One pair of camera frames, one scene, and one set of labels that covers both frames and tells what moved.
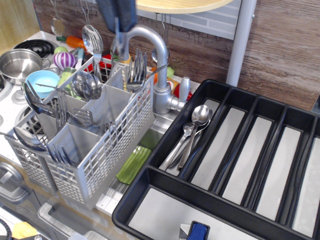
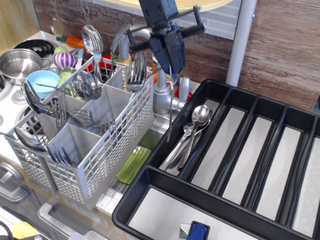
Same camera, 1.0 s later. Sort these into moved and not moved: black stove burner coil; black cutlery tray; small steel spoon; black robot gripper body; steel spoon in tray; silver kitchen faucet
Moved: black robot gripper body; small steel spoon
Not moved: black cutlery tray; black stove burner coil; silver kitchen faucet; steel spoon in tray
